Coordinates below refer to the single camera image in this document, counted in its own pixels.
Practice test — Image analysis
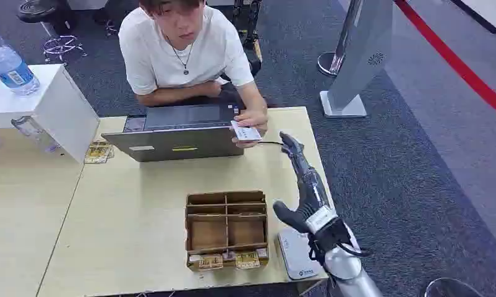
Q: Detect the person's left hand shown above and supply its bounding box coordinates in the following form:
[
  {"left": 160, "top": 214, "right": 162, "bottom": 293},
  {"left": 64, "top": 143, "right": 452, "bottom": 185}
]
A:
[{"left": 231, "top": 108, "right": 269, "bottom": 149}]

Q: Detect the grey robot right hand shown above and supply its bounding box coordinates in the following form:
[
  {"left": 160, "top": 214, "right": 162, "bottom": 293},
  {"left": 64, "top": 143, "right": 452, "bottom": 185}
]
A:
[{"left": 272, "top": 131, "right": 333, "bottom": 235}]

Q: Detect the person's right hand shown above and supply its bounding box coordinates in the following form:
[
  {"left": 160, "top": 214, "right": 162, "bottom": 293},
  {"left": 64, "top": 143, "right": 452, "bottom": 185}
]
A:
[{"left": 202, "top": 80, "right": 224, "bottom": 99}]

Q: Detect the white card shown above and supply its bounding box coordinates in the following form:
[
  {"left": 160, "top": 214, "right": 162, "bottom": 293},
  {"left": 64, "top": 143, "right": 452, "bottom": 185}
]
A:
[{"left": 230, "top": 119, "right": 263, "bottom": 143}]

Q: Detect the person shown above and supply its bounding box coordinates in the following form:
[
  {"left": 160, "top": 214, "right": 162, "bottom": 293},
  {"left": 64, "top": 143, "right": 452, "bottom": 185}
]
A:
[{"left": 118, "top": 0, "right": 269, "bottom": 149}]

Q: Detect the grey laptop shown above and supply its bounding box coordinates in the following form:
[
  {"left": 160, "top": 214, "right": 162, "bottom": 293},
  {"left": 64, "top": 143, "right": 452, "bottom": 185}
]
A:
[{"left": 101, "top": 102, "right": 246, "bottom": 163}]

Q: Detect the flat grey white device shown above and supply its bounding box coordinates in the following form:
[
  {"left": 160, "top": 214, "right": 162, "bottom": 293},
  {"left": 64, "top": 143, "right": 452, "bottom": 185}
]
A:
[{"left": 277, "top": 226, "right": 324, "bottom": 282}]

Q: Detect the wooden card box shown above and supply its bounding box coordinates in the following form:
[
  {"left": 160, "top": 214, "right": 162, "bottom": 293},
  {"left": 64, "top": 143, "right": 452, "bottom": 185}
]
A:
[{"left": 184, "top": 190, "right": 270, "bottom": 273}]

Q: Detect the yellow printed card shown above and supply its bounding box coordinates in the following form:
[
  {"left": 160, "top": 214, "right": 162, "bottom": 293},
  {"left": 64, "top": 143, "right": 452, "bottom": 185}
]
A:
[
  {"left": 235, "top": 251, "right": 262, "bottom": 270},
  {"left": 198, "top": 254, "right": 224, "bottom": 271}
]

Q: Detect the grey kiosk stand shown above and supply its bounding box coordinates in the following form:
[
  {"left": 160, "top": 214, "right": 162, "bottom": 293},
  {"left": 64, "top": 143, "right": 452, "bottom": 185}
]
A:
[{"left": 319, "top": 0, "right": 395, "bottom": 119}]

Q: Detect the stack of yellow cards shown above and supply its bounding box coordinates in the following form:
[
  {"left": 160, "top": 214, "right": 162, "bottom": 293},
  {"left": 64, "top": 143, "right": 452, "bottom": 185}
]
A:
[{"left": 83, "top": 140, "right": 115, "bottom": 165}]

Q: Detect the chrome chair base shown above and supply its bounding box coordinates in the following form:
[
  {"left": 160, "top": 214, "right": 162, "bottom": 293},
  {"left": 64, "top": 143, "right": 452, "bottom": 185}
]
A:
[{"left": 42, "top": 35, "right": 88, "bottom": 63}]

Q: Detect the white cabinet box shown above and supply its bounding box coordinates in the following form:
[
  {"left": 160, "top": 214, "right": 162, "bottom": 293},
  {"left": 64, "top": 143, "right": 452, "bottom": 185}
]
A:
[{"left": 0, "top": 64, "right": 101, "bottom": 165}]

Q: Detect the round dark glossy object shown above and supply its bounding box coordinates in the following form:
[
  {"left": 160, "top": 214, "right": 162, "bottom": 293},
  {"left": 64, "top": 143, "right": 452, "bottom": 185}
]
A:
[{"left": 424, "top": 277, "right": 485, "bottom": 297}]

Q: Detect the clear plastic holder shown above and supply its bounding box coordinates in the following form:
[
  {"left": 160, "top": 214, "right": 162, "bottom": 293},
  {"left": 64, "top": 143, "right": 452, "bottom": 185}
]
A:
[{"left": 11, "top": 116, "right": 61, "bottom": 153}]

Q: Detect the red barrier belt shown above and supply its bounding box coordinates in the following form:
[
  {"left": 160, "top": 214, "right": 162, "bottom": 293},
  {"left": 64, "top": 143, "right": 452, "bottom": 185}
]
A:
[{"left": 394, "top": 0, "right": 496, "bottom": 124}]

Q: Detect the clear water bottle blue label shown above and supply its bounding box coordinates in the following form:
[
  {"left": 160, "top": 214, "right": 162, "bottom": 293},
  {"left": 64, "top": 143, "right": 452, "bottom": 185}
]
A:
[{"left": 0, "top": 29, "right": 41, "bottom": 97}]

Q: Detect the white platform black edge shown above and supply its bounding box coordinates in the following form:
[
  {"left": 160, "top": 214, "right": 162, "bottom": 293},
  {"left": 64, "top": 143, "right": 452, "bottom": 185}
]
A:
[{"left": 450, "top": 0, "right": 496, "bottom": 35}]

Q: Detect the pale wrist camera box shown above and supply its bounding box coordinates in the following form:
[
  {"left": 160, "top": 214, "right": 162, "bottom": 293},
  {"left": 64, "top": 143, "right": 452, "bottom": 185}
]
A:
[{"left": 304, "top": 205, "right": 339, "bottom": 235}]

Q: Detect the dark pendant necklace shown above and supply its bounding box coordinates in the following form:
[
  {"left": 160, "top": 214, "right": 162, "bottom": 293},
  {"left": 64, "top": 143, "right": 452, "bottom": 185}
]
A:
[{"left": 165, "top": 36, "right": 195, "bottom": 76}]

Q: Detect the black machine frame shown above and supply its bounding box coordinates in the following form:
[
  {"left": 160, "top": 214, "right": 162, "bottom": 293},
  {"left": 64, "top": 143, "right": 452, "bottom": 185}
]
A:
[{"left": 231, "top": 0, "right": 264, "bottom": 77}]

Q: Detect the chrome stanchion post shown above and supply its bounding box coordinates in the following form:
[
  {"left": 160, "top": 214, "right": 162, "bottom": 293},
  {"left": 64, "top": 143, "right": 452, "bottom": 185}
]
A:
[{"left": 317, "top": 0, "right": 364, "bottom": 78}]

